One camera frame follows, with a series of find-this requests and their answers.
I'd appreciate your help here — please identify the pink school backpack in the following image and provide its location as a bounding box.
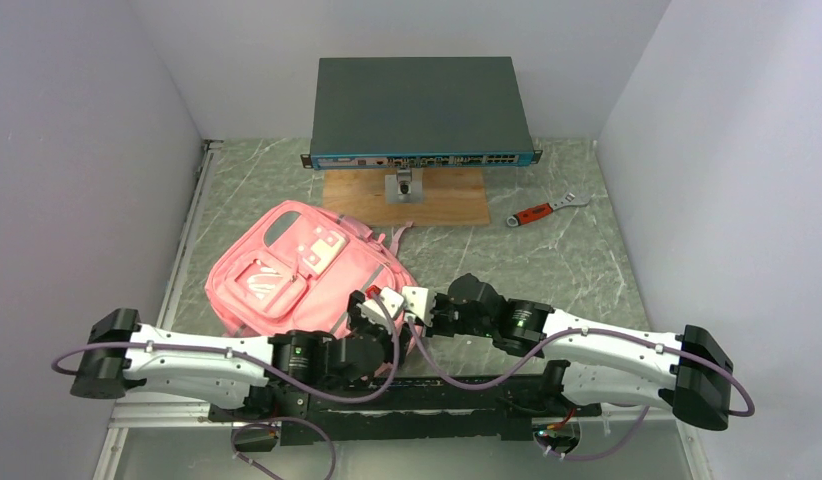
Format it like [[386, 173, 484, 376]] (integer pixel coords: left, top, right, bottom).
[[204, 200, 416, 338]]

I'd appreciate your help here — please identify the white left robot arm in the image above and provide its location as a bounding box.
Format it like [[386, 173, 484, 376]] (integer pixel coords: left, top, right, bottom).
[[70, 308, 410, 420]]

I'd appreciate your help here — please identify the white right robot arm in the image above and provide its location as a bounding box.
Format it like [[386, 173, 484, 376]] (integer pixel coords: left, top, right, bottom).
[[409, 274, 735, 431]]

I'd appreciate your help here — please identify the brown wooden board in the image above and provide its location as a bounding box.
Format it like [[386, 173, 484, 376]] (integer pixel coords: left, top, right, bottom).
[[322, 168, 490, 227]]

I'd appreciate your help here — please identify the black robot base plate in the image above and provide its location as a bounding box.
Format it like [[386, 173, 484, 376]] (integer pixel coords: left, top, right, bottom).
[[208, 374, 602, 446]]

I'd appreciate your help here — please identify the grey metal switch stand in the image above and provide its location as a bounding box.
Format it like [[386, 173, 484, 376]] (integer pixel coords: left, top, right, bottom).
[[384, 168, 424, 204]]

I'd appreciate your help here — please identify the red handled adjustable wrench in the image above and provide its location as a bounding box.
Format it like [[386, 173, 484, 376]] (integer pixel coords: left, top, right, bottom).
[[505, 192, 592, 228]]

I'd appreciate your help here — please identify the aluminium frame rail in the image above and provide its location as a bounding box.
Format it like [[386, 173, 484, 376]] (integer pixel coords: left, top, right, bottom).
[[153, 139, 224, 330]]

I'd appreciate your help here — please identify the dark grey network switch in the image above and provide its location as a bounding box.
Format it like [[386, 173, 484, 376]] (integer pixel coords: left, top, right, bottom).
[[301, 56, 542, 170]]

